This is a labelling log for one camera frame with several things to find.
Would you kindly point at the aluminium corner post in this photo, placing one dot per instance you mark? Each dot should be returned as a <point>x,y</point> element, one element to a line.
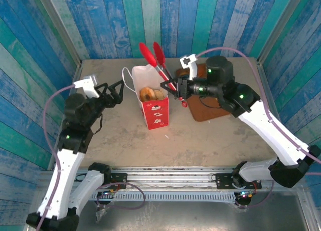
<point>59,28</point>
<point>280,28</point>

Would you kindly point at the brown wooden cutting board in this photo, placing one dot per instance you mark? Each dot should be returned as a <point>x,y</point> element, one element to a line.
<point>205,110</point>

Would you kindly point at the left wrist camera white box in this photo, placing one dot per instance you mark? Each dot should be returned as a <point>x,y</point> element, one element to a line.
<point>86,87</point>

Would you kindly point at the red steel kitchen tongs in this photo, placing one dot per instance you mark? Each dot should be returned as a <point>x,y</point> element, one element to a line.
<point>146,51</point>

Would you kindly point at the aluminium table edge rail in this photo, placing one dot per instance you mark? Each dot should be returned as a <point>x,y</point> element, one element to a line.
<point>78,70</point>
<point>268,90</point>

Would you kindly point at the small circuit board with LEDs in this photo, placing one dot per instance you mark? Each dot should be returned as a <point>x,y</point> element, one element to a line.
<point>245,194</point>
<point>110,191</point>

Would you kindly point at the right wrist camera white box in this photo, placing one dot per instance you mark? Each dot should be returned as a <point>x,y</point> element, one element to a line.
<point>191,65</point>

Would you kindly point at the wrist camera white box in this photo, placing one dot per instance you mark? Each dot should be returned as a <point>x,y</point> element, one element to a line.
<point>86,87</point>
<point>191,65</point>

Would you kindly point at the striped bread roll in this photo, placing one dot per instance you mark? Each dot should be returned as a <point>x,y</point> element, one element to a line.
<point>159,94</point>

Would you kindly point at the aluminium rail frame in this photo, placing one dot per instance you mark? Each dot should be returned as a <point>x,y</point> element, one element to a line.
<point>170,177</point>

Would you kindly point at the white red printed paper bag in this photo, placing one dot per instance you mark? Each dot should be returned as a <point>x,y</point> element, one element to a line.
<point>155,115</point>

